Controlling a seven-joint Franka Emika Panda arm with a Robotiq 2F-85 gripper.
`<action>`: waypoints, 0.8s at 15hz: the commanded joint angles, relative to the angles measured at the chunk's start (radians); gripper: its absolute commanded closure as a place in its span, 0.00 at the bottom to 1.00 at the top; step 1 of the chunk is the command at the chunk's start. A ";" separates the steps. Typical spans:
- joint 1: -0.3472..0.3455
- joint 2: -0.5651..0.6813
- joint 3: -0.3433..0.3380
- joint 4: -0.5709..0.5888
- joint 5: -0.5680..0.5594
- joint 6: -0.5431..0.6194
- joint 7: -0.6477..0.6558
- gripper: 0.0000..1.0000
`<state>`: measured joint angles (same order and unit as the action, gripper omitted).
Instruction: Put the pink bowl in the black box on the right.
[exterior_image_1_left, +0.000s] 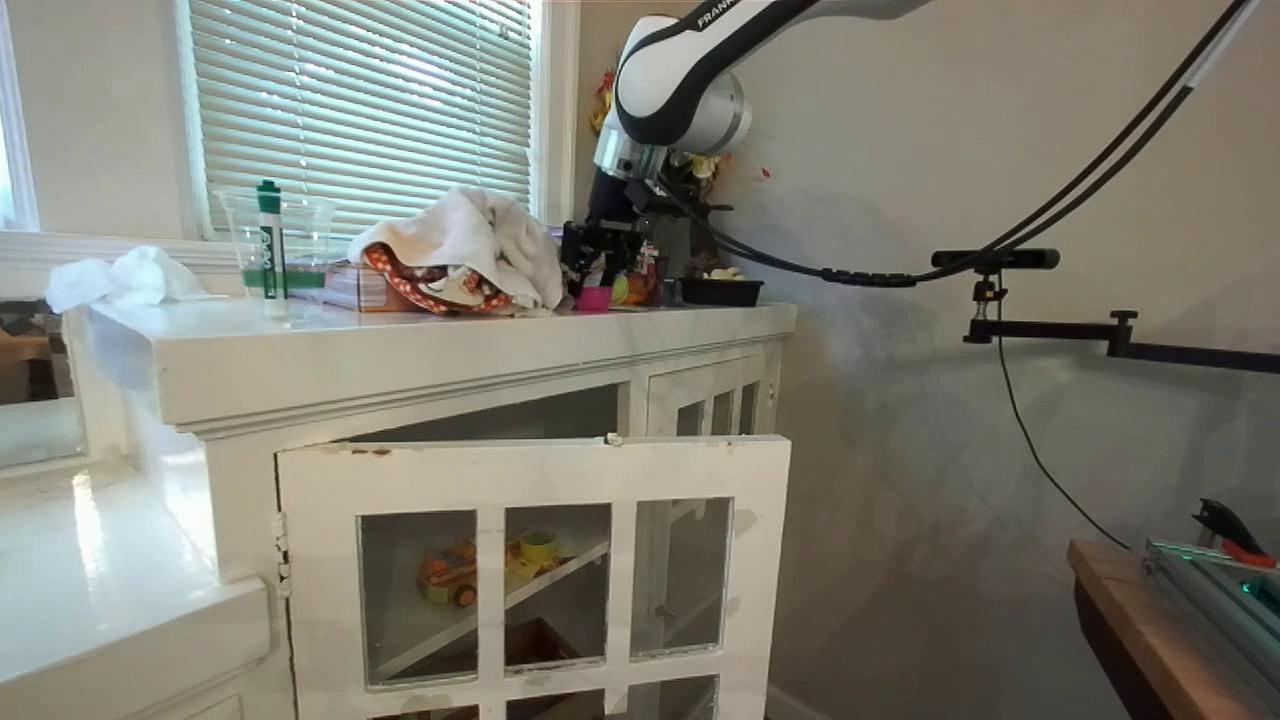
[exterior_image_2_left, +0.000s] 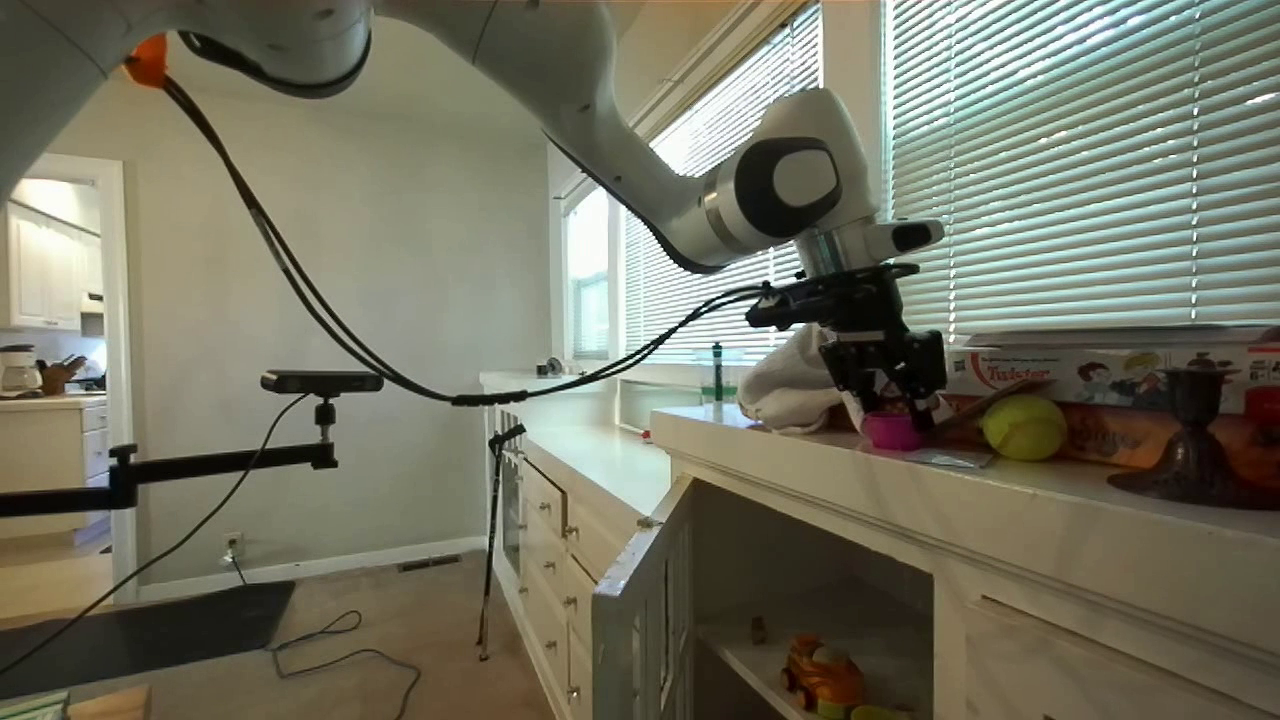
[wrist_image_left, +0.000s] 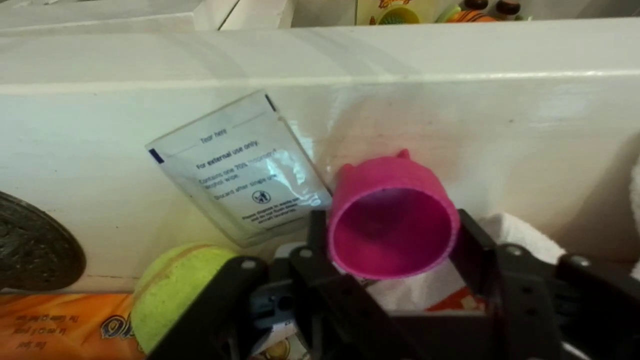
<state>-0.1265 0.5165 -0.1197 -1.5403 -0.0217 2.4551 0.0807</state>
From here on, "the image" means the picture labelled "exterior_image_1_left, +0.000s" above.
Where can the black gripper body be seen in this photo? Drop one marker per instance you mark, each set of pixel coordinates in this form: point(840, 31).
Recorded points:
point(625, 213)

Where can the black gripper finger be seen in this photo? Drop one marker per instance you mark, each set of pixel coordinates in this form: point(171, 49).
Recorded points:
point(580, 262)

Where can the small pink bowl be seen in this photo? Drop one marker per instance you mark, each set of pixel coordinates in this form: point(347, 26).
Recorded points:
point(592, 300)

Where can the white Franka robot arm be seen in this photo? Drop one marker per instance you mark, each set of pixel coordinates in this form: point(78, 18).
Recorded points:
point(682, 83)

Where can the black box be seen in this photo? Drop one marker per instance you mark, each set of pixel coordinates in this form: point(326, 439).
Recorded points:
point(721, 288)

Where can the yellow-green round fruit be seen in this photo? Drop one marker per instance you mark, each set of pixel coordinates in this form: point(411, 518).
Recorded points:
point(622, 288)

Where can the dark flower vase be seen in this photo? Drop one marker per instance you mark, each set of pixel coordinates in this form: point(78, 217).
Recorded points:
point(695, 253)

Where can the yellow flower bouquet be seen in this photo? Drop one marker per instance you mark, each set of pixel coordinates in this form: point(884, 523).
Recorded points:
point(701, 164)

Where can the white towel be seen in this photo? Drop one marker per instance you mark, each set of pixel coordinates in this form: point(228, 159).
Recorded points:
point(465, 233)

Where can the tall white cabinet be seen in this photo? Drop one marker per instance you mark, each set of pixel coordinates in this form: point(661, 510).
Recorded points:
point(400, 353)

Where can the white glass-paned cabinet door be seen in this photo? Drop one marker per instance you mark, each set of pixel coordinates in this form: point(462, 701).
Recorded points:
point(535, 466)

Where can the wide white window blinds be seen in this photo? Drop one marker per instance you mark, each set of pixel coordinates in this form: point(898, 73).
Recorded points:
point(360, 107)

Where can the clear plastic container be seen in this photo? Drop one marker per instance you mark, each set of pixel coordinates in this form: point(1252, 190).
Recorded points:
point(311, 227)

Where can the yellow-green toy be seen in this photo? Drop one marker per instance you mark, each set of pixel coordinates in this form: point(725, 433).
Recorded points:
point(538, 555)

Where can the orange toy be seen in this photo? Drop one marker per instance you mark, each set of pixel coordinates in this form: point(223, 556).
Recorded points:
point(449, 575)

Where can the white cloth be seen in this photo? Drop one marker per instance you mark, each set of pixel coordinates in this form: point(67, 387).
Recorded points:
point(120, 277)

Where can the low white drawer cabinet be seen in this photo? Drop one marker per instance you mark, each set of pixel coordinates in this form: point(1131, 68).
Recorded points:
point(104, 575)

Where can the wooden table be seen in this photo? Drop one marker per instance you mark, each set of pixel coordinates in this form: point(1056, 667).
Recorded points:
point(1132, 625)

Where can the black and red tool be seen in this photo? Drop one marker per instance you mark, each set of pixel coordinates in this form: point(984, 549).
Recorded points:
point(1231, 526)

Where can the teal glass panel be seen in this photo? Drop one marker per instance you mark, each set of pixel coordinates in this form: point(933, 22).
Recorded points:
point(1224, 593)

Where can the black stereo camera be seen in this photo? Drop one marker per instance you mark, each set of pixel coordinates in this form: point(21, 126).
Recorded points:
point(992, 257)

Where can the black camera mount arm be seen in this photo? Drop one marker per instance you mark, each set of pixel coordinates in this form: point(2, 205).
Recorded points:
point(1065, 326)

